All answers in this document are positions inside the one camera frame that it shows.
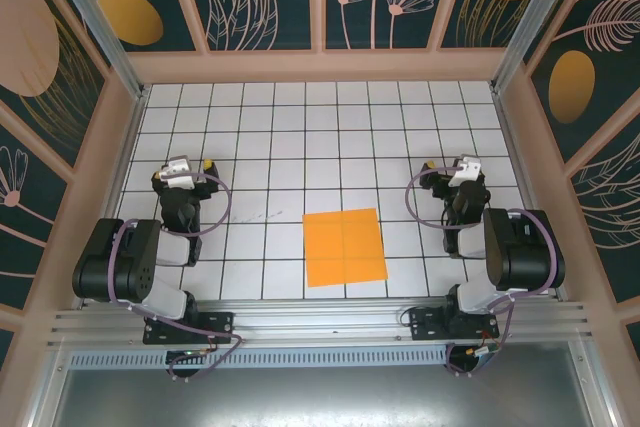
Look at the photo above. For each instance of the orange cloth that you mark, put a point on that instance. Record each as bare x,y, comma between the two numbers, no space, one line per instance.
345,247

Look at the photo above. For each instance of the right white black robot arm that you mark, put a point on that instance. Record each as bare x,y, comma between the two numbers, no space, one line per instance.
525,252

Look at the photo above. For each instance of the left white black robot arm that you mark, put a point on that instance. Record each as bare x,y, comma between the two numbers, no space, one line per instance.
130,267

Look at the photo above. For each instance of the grey metal sheet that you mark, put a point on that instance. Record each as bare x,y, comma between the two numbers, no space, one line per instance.
320,397

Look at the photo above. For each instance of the small circuit board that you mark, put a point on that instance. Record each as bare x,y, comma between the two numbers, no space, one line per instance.
485,353
187,354

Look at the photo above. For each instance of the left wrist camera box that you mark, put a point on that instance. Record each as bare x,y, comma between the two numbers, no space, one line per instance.
177,172

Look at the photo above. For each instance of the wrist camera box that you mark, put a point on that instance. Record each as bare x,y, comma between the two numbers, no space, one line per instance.
177,172
465,171

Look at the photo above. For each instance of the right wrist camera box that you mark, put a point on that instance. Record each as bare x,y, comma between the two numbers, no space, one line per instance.
465,171

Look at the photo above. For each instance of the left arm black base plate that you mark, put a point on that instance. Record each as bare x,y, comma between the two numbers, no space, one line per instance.
220,324

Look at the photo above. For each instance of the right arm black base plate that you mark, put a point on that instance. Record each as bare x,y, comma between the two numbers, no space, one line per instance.
425,324

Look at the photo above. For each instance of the aluminium frame post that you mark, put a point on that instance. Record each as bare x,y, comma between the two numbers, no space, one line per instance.
102,22
532,22

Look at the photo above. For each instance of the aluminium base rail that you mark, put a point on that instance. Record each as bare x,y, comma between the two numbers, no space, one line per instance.
320,319

